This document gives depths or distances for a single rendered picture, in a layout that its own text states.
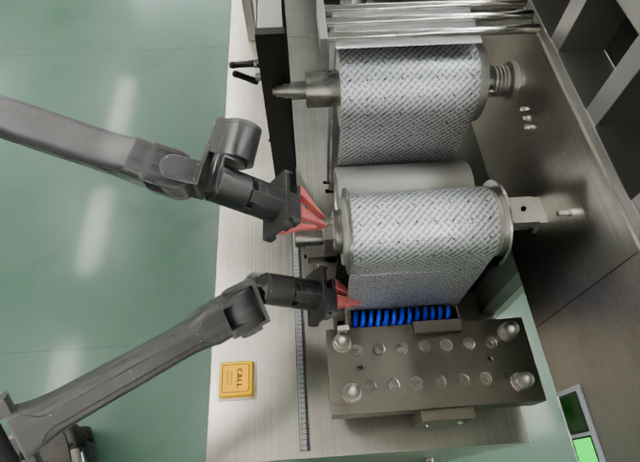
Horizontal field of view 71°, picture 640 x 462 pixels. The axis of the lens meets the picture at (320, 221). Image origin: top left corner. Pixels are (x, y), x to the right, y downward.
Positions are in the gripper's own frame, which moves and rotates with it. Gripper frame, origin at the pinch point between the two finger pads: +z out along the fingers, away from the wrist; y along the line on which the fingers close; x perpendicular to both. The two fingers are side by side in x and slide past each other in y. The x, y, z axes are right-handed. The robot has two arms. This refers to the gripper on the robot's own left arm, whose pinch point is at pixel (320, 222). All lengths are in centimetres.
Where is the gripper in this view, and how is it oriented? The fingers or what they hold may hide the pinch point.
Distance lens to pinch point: 75.1
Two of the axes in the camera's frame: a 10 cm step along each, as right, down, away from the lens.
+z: 7.8, 2.9, 5.6
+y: 0.5, 8.5, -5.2
